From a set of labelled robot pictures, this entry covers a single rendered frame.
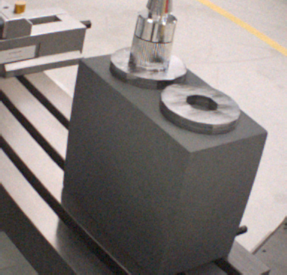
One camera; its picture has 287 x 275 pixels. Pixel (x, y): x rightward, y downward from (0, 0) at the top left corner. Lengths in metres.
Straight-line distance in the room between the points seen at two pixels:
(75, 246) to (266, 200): 1.91
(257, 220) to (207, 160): 1.86
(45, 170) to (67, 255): 0.19
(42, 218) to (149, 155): 0.19
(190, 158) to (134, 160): 0.09
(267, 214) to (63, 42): 1.54
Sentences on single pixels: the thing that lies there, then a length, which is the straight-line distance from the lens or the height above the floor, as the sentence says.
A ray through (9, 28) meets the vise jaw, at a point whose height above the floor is 1.01.
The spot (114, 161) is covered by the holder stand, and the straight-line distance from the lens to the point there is 0.86.
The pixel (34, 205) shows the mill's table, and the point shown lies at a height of 0.92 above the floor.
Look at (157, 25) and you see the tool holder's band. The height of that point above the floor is 1.18.
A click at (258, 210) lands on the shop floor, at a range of 2.69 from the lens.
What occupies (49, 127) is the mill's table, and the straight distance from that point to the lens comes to 1.12.
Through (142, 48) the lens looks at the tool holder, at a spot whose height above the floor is 1.14.
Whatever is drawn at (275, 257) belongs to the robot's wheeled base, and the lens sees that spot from 1.49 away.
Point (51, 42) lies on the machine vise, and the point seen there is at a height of 0.97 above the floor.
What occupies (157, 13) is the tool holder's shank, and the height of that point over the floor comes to 1.19.
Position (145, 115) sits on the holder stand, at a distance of 0.80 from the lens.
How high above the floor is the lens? 1.48
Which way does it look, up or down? 30 degrees down
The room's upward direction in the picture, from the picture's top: 11 degrees clockwise
